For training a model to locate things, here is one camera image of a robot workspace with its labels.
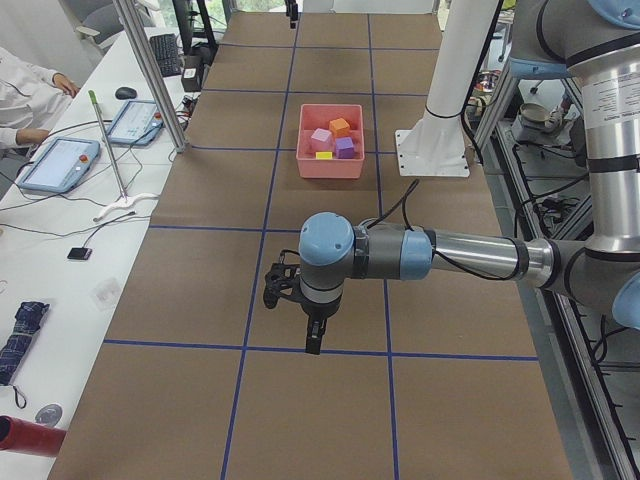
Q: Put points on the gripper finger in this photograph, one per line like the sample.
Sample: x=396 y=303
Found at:
x=290 y=8
x=294 y=21

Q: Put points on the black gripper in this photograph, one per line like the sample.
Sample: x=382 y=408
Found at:
x=320 y=309

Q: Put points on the orange foam block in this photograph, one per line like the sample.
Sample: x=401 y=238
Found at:
x=339 y=128

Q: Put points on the pink foam block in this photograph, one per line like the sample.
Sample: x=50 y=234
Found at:
x=321 y=140

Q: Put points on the yellow foam block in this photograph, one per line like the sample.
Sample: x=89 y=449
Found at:
x=324 y=155

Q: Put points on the purple foam block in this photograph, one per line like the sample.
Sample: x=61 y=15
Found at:
x=344 y=148

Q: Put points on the pink plastic bin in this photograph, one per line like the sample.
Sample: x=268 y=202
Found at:
x=314 y=116

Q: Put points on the black box with label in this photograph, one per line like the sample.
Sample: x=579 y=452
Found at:
x=192 y=73

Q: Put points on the black keyboard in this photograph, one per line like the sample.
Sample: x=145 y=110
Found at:
x=165 y=50

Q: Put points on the far teach pendant tablet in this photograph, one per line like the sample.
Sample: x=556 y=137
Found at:
x=137 y=123

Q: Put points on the teach pendant tablet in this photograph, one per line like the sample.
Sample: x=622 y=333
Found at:
x=61 y=165
x=137 y=123

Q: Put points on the black computer mouse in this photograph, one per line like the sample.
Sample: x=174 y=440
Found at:
x=125 y=93

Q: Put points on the metal grabber stick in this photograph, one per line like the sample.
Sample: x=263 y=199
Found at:
x=124 y=201

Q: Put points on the small black square device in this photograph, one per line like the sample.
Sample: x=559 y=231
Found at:
x=79 y=253

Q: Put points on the near teach pendant tablet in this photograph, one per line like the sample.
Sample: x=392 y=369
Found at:
x=61 y=165

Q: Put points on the seated person white shirt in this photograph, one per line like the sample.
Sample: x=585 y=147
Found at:
x=33 y=99

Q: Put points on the round metal disc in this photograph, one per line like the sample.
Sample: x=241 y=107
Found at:
x=49 y=415

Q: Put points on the folded blue umbrella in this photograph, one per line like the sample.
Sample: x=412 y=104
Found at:
x=28 y=320

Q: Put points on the red cylinder bottle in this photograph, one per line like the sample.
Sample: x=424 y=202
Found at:
x=20 y=436

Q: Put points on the aluminium frame post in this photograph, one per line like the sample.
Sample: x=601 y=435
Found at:
x=136 y=34

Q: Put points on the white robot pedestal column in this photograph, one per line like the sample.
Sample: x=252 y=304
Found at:
x=435 y=146

